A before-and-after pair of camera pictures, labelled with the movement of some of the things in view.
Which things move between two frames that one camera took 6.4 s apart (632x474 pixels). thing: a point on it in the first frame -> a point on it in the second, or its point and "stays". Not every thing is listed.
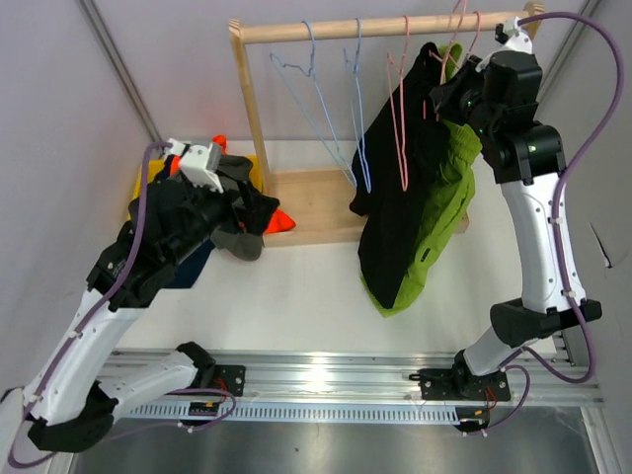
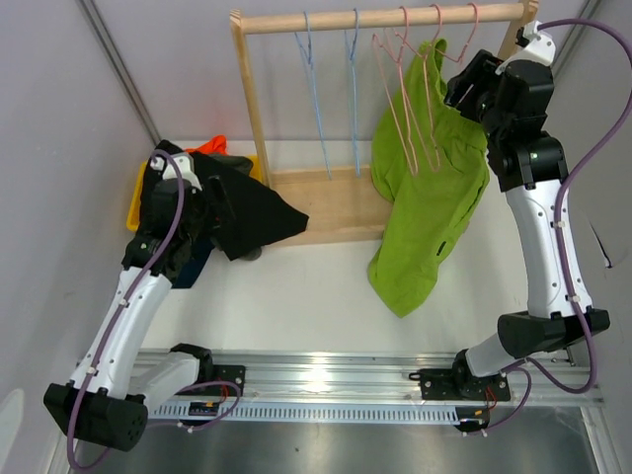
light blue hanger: x=342 y=161 -> x=308 y=55
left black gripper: x=254 y=215 -> x=217 y=213
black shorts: x=404 y=129 -> x=241 y=214
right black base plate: x=459 y=383 stays
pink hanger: x=443 y=59 -> x=426 y=56
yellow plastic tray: x=155 y=167 stays
